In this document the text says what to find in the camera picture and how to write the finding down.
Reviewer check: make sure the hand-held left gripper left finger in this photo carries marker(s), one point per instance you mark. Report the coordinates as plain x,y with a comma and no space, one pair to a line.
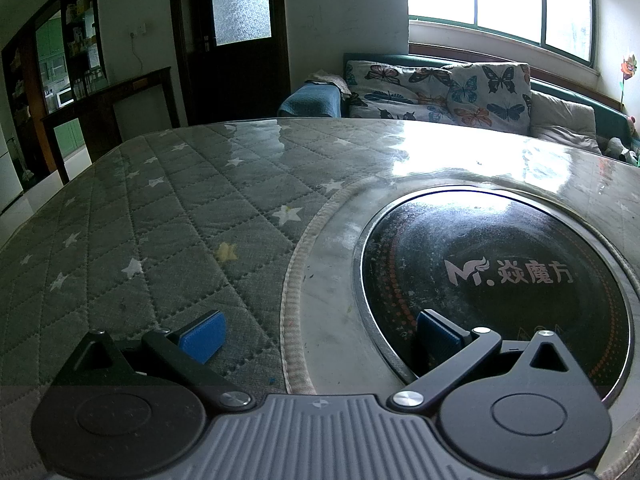
202,335

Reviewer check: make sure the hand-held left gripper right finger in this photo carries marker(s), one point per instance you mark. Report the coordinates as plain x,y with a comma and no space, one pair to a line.
437,327

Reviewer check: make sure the black round induction cooktop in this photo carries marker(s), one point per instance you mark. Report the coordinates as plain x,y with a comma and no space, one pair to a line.
500,240

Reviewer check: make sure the grey quilted star table cover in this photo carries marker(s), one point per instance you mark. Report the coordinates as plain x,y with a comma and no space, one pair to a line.
150,220

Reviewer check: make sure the square butterfly print pillow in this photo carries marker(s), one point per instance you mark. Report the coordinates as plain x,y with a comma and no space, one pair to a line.
490,100

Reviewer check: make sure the long butterfly print pillow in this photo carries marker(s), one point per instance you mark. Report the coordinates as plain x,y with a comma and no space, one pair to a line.
385,90

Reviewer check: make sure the beige cushion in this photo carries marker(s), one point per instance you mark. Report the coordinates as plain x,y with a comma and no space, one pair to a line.
565,120

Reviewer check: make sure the white refrigerator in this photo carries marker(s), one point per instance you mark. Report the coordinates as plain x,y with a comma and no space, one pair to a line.
7,175

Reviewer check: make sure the grey plush toy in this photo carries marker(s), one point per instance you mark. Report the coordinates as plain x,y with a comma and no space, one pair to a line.
620,149

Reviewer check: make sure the dark wooden glass door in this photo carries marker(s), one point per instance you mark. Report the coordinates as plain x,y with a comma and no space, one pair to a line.
235,75

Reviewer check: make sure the dark wooden console table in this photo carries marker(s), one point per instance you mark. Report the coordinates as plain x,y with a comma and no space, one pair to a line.
100,92

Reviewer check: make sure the teal sofa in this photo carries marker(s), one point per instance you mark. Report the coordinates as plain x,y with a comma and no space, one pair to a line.
425,60

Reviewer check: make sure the beige towel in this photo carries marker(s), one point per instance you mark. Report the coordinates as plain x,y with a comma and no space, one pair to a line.
327,80

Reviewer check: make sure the white microwave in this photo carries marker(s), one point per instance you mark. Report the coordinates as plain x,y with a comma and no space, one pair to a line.
64,97

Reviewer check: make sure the dark wooden display cabinet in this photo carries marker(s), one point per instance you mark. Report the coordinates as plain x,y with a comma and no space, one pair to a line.
30,85

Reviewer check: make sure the colourful pinwheel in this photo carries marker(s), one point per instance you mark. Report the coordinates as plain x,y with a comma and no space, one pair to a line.
629,67

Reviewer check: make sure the white wall socket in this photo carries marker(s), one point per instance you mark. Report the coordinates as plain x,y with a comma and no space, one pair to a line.
139,30

